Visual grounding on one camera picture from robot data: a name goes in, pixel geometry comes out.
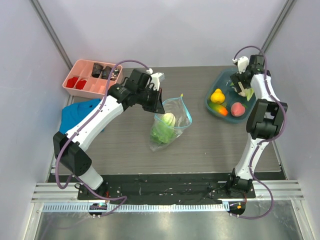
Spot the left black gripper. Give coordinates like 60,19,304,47
136,86,165,114

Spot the white cauliflower toy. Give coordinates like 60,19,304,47
230,82,254,102

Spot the clear zip top bag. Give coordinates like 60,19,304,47
149,94,193,152

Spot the green lettuce toy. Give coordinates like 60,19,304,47
150,112,176,145

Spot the orange green mango toy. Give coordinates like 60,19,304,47
209,103,228,117

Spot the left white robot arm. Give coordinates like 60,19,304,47
53,68,165,200

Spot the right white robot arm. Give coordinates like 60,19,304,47
225,54,288,198

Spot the pink peach toy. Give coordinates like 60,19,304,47
230,102,246,117

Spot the teal plastic basin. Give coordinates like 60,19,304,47
204,68,256,124

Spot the yellow pear toy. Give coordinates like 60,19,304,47
210,88,226,105

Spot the dark patterned roll three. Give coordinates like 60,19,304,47
110,68,121,81

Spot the dark patterned roll two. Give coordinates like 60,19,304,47
101,66,112,80

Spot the dark patterned roll one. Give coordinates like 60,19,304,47
91,62,104,78

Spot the red item right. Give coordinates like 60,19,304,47
74,79,87,90

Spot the red item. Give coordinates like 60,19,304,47
66,76,79,88
74,79,87,90

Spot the pink compartment tray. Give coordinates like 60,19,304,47
62,59,123,99

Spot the blue folded cloth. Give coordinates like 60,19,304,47
59,98,101,134

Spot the red item left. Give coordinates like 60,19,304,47
66,76,79,88

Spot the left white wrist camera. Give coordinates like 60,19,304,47
146,68,165,91

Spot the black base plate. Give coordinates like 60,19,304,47
77,171,256,204

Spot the white slotted cable duct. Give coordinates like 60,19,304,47
42,202,230,213

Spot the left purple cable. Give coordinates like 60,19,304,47
54,59,153,217

